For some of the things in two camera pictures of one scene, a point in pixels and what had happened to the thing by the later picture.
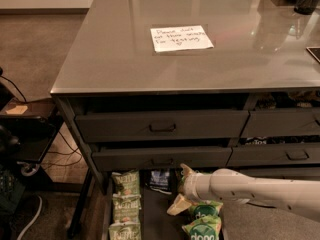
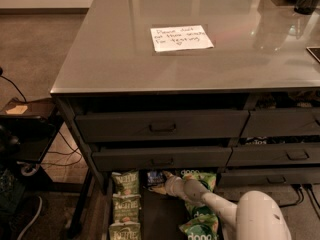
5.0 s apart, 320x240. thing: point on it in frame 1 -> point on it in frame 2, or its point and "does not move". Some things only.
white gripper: [192, 186] -> [174, 186]
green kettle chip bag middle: [127, 208] does not move
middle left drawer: [159, 158] does not move
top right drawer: [264, 123] does not move
